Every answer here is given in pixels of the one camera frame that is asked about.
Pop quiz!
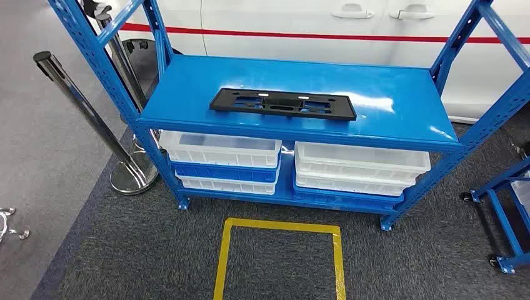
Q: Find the dark round stanchion base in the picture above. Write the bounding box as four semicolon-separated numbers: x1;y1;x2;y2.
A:
510;141;530;161

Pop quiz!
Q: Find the black plastic plate part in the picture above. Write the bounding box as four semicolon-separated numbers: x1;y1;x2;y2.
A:
209;87;358;122

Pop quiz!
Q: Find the blue wheeled rack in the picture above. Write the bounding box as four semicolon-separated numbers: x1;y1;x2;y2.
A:
462;155;530;275

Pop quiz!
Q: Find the blue metal shelf rack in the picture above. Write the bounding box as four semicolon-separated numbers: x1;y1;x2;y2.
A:
46;0;530;232

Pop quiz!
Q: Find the white plastic crate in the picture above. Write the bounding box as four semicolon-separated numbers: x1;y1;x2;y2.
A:
159;130;283;169
176;171;278;196
294;141;432;175
294;165;416;188
511;177;530;213
295;176;405;198

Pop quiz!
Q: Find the white car with red stripe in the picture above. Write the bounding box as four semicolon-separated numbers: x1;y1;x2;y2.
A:
117;0;530;125

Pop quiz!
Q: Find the chrome metal hook fitting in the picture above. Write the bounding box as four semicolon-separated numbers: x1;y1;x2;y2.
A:
0;207;31;245

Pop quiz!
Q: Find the chrome stanchion post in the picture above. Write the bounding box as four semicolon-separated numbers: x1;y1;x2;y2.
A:
32;51;160;196
94;11;163;155

